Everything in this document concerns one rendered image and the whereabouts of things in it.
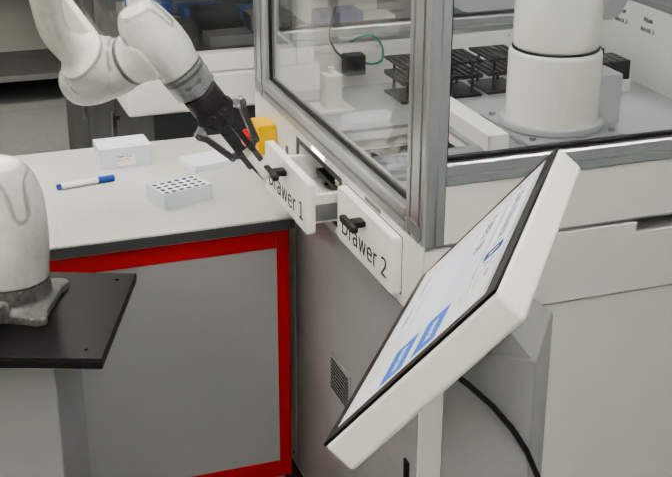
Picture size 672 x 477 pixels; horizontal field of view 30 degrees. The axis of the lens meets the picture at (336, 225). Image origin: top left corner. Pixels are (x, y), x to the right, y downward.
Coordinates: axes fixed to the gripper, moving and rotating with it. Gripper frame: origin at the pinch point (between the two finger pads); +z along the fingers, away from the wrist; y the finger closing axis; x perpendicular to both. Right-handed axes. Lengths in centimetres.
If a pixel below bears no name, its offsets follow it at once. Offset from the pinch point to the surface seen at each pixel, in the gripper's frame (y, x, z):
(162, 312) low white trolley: -36.1, 11.2, 18.7
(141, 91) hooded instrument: -10, 80, 0
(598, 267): 35, -55, 34
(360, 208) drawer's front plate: 9.4, -29.8, 6.9
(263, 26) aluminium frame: 21.9, 39.1, -7.7
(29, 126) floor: -64, 339, 69
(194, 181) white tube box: -12.9, 29.6, 7.4
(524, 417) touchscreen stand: 4, -109, 2
